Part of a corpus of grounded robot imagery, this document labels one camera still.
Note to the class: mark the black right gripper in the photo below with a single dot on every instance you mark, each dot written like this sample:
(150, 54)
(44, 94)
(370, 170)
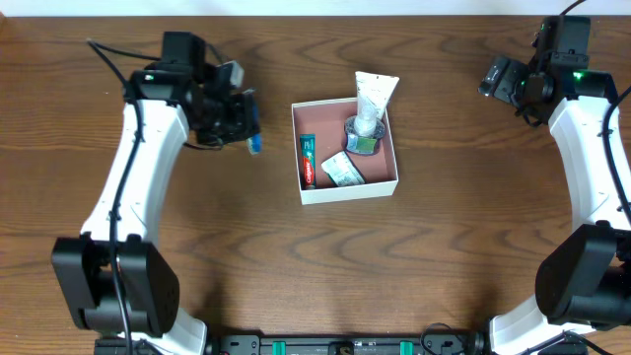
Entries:
(500, 80)

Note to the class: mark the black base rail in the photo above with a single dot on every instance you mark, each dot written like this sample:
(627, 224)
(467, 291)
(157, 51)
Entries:
(435, 342)

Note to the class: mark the white floral lotion tube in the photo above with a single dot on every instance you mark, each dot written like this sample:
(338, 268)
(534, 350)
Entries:
(373, 94)

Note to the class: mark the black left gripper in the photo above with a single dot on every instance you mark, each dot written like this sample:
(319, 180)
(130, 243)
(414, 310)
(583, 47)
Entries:
(239, 120)

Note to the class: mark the clear blue soap pump bottle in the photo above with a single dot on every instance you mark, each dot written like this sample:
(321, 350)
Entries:
(364, 130)

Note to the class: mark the white box pink interior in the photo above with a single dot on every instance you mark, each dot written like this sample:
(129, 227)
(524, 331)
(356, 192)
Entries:
(325, 121)

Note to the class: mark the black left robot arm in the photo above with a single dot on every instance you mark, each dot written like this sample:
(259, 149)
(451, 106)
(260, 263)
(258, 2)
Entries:
(112, 276)

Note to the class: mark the green white soap bar pack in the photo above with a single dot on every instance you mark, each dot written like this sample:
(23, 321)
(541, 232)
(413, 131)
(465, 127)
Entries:
(340, 169)

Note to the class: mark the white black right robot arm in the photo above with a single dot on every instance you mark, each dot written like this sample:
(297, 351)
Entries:
(584, 285)

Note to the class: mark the green white toothbrush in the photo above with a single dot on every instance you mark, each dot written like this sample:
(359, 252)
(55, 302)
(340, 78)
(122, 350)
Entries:
(254, 144)

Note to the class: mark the Colgate toothpaste tube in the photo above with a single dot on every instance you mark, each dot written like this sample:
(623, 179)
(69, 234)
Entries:
(308, 149)

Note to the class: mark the blue disposable razor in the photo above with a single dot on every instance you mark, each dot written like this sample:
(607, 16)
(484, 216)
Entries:
(255, 116)

